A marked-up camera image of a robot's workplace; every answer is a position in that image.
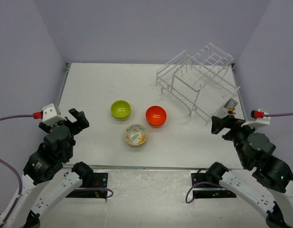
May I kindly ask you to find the lime green bowl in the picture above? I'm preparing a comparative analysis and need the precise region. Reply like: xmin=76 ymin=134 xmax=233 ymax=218
xmin=113 ymin=114 xmax=130 ymax=121

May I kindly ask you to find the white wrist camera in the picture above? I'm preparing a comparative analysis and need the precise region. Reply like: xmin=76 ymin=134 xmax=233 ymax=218
xmin=241 ymin=117 xmax=271 ymax=129
xmin=42 ymin=104 xmax=65 ymax=126

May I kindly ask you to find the gold spool ornament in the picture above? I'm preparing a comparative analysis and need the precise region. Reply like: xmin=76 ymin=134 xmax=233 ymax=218
xmin=227 ymin=108 xmax=236 ymax=115

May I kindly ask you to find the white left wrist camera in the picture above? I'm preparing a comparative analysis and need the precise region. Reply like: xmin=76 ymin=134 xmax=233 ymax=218
xmin=42 ymin=104 xmax=65 ymax=126

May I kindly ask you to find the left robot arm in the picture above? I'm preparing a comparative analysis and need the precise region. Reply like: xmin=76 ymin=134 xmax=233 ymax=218
xmin=0 ymin=105 xmax=93 ymax=228

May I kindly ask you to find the olive green bowl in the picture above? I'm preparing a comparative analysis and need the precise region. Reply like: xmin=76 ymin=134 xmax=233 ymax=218
xmin=111 ymin=100 xmax=131 ymax=116

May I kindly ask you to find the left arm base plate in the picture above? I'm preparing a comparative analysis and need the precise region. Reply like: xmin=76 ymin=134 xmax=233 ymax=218
xmin=66 ymin=172 xmax=109 ymax=199

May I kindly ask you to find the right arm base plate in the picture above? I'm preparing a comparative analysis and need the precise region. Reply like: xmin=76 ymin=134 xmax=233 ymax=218
xmin=191 ymin=170 xmax=237 ymax=199

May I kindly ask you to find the orange bowl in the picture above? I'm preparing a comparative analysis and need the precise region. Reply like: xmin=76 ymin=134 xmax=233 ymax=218
xmin=145 ymin=105 xmax=167 ymax=125
xmin=148 ymin=122 xmax=164 ymax=128

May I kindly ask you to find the white wire dish rack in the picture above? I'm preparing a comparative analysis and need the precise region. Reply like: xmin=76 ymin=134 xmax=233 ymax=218
xmin=156 ymin=43 xmax=239 ymax=123

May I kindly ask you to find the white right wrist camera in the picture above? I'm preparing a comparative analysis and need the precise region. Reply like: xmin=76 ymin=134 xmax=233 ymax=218
xmin=241 ymin=117 xmax=271 ymax=129

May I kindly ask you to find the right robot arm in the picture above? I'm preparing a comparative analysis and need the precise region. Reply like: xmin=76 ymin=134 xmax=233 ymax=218
xmin=206 ymin=115 xmax=293 ymax=228

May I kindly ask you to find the white cutlery holder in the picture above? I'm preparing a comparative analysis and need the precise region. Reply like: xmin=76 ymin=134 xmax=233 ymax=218
xmin=217 ymin=98 xmax=238 ymax=118

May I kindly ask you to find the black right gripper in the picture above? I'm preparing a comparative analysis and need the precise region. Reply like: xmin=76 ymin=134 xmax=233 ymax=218
xmin=210 ymin=113 xmax=259 ymax=165

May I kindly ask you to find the tan bowl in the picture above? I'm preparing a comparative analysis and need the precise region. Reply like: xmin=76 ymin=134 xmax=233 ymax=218
xmin=127 ymin=142 xmax=146 ymax=147
xmin=124 ymin=123 xmax=148 ymax=143

